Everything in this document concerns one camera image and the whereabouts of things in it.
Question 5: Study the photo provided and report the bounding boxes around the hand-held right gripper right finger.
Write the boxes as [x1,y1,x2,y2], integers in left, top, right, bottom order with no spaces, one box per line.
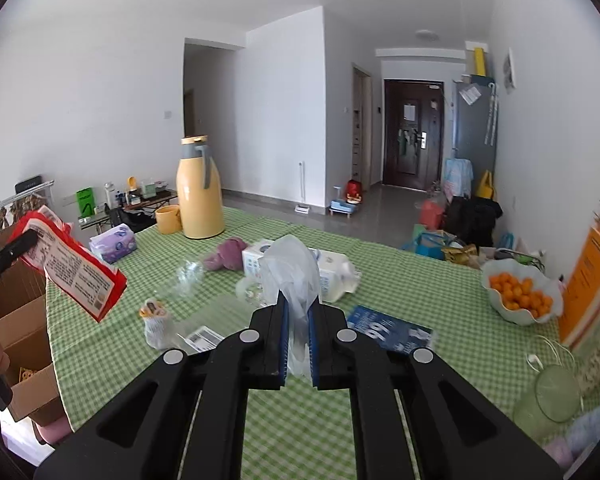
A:
[307,302,563,480]

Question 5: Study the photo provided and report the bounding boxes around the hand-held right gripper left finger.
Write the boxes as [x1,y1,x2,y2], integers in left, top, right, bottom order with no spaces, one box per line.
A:
[34,290,288,480]

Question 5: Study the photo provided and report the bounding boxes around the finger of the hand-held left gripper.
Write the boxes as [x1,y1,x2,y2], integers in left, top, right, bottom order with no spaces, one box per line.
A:
[0,229,40,293]

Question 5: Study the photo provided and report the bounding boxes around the brown cardboard box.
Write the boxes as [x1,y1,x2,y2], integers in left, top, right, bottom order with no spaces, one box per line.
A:
[0,225,76,423]

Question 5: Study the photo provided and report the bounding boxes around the red snack bag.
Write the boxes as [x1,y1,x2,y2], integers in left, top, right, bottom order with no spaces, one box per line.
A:
[11,205,128,323]

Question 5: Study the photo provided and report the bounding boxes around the white milk carton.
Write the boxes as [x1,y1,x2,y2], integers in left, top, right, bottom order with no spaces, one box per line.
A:
[241,240,363,303]

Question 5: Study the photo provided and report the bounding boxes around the clear plastic bag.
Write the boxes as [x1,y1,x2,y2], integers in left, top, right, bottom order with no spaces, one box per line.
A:
[257,234,326,378]

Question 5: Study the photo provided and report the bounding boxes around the row of hanging dried leaves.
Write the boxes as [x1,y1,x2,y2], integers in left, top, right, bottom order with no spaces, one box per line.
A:
[0,194,46,241]

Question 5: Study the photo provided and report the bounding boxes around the clear plastic label packet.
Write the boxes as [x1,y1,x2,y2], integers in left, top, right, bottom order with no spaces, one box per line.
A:
[182,325,227,353]

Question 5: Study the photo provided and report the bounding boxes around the dark blue carton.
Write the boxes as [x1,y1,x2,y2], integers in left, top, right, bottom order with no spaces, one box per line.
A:
[346,305,434,357]

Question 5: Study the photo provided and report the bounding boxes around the green sign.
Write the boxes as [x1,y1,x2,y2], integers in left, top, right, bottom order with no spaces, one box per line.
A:
[76,187,97,221]

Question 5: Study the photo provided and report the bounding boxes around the purple tissue pack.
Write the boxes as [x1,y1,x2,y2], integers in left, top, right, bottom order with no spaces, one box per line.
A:
[88,224,137,264]

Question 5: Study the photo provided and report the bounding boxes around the purple cloth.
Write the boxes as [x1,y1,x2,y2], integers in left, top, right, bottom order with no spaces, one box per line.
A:
[201,237,251,272]

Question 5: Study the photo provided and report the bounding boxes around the clear plastic bottle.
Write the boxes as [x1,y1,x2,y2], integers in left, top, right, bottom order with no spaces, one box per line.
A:
[172,259,207,306]

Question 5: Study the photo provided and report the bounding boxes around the black folding chair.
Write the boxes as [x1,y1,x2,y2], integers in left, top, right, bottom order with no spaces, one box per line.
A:
[107,207,156,233]

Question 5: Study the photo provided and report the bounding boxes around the green checked tablecloth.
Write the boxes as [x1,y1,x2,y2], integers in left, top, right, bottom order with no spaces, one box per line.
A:
[45,205,600,480]

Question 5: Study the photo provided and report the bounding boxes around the blue pet feeder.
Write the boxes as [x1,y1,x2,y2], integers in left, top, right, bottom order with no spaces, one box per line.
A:
[329,186,363,218]

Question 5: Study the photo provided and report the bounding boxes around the teal bag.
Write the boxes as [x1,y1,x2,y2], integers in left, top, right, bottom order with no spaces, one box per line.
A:
[402,227,461,261]

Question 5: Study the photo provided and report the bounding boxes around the folding side table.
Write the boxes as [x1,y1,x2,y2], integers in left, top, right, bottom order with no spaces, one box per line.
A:
[77,187,178,231]

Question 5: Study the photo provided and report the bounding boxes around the yellow cup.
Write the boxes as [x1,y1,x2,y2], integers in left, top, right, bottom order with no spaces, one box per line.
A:
[155,204,182,234]

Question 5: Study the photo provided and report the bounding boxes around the yellow thermos jug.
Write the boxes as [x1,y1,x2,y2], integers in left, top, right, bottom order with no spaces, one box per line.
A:
[176,135,226,240]

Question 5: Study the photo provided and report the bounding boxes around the black bag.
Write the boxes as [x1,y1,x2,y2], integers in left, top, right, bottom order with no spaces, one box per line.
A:
[445,195,503,248]

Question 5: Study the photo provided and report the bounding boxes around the white bowl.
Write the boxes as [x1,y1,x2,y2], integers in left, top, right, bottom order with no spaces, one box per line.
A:
[481,258,565,326]

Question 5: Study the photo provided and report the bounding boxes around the dark brown entrance door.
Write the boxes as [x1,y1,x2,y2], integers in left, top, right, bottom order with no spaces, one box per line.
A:
[382,79,446,192]

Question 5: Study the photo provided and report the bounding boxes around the pile of small oranges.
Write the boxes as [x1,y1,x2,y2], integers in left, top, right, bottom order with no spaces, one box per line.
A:
[489,271,555,318]

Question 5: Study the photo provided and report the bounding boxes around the white earphones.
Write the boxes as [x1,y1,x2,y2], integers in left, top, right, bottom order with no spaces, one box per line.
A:
[526,335,578,373]

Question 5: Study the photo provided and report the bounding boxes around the pastel cloth bag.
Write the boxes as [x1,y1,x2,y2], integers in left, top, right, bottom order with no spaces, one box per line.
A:
[442,159,473,198]

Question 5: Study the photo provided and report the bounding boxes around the wooden interior door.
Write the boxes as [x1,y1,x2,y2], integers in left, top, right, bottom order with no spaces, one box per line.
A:
[352,62,373,196]

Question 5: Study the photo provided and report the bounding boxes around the yellow bag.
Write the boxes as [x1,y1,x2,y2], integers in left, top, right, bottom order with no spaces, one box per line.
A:
[475,170,496,201]

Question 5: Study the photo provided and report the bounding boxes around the grey fridge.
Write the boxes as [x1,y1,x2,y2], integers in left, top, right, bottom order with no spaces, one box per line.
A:
[452,80,498,196]

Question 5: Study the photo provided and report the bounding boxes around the orange box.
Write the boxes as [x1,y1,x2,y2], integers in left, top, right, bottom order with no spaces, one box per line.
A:
[557,225,600,353]

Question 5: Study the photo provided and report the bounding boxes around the blue fluffy towel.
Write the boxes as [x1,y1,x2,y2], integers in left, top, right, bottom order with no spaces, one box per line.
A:
[565,402,600,456]

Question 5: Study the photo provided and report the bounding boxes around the white umbrella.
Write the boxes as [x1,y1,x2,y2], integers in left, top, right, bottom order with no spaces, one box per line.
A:
[484,80,501,146]

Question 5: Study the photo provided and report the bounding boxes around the wall poster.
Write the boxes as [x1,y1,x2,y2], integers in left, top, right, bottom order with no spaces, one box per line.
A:
[502,47,517,91]

